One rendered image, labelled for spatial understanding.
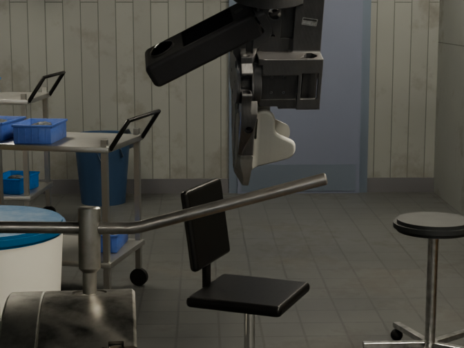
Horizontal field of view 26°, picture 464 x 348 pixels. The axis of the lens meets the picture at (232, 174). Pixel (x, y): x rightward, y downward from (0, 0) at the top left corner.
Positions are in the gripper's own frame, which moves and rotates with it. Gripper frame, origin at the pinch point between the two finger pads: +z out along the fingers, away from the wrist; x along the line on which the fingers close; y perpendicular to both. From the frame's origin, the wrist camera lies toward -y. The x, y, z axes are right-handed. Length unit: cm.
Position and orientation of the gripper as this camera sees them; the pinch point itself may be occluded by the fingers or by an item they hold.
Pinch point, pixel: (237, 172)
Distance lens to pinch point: 103.0
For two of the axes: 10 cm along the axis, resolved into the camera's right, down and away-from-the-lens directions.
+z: -0.3, 8.8, 4.8
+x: -1.0, -4.8, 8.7
